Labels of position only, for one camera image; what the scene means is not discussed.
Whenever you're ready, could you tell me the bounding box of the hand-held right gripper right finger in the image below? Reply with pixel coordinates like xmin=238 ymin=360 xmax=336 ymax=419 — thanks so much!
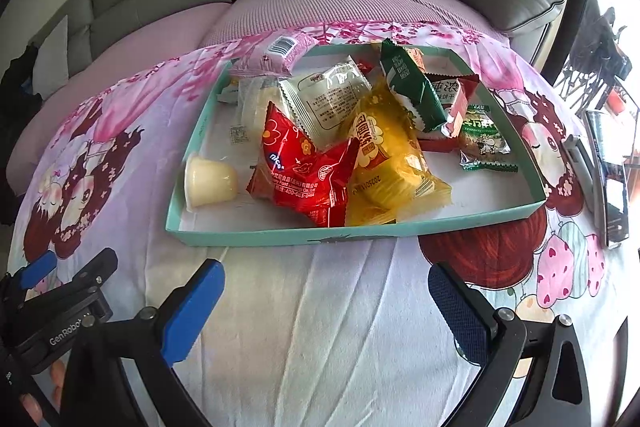
xmin=427 ymin=262 xmax=593 ymax=427

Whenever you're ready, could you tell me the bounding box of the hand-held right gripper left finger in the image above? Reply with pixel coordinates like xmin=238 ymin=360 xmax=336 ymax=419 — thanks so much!
xmin=59 ymin=259 xmax=226 ymax=427

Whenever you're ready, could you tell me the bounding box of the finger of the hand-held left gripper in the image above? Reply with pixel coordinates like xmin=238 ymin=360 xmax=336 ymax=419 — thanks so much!
xmin=0 ymin=251 xmax=58 ymax=308
xmin=29 ymin=248 xmax=119 ymax=314

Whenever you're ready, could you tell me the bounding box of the teal cardboard tray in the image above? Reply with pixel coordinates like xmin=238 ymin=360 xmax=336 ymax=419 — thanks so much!
xmin=166 ymin=43 xmax=548 ymax=248

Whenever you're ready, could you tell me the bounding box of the yellow jelly cup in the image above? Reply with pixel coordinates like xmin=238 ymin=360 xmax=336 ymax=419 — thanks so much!
xmin=184 ymin=157 xmax=240 ymax=210

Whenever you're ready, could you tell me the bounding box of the yellow snack packet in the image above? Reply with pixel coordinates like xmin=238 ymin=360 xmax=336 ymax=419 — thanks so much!
xmin=345 ymin=79 xmax=453 ymax=227

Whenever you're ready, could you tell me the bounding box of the small green-white snack packet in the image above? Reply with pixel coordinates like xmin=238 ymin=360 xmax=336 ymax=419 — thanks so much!
xmin=459 ymin=104 xmax=521 ymax=172

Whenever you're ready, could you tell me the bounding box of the red snack packet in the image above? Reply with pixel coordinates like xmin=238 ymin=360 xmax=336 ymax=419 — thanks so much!
xmin=246 ymin=101 xmax=361 ymax=228

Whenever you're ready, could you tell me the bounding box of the bun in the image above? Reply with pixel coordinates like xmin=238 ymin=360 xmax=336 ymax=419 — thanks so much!
xmin=227 ymin=77 xmax=301 ymax=148

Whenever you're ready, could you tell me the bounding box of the red-white snack packet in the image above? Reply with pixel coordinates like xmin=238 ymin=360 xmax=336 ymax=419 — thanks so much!
xmin=415 ymin=74 xmax=481 ymax=152

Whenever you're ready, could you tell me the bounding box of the green snack packet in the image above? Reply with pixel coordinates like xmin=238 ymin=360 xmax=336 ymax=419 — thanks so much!
xmin=379 ymin=39 xmax=448 ymax=132

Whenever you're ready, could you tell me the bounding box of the white snack packet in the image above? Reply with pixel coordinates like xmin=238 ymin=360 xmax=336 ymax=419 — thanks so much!
xmin=278 ymin=62 xmax=373 ymax=142

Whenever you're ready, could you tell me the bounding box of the pink snack packet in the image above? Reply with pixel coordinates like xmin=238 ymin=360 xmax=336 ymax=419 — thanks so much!
xmin=229 ymin=32 xmax=313 ymax=80

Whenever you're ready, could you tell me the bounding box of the person's left hand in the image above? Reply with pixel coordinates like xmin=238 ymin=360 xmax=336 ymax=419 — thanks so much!
xmin=19 ymin=359 xmax=68 ymax=427

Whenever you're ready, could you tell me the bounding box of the printed blanket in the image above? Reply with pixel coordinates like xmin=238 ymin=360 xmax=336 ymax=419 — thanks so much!
xmin=7 ymin=19 xmax=628 ymax=427

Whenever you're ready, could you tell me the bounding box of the silver metal object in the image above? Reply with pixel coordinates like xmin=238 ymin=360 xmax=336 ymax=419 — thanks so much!
xmin=562 ymin=134 xmax=598 ymax=212

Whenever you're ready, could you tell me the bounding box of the black flat device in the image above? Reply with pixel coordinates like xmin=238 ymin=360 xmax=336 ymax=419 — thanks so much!
xmin=582 ymin=109 xmax=631 ymax=250

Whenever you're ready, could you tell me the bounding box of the orange snack packet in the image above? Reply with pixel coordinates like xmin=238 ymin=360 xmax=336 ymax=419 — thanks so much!
xmin=400 ymin=46 xmax=426 ymax=72

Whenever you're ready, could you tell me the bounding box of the black outdoor furniture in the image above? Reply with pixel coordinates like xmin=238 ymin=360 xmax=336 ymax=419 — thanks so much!
xmin=555 ymin=7 xmax=631 ymax=108

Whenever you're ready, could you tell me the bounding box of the pink sofa cover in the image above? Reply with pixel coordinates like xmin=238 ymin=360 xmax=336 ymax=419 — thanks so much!
xmin=5 ymin=0 xmax=511 ymax=188

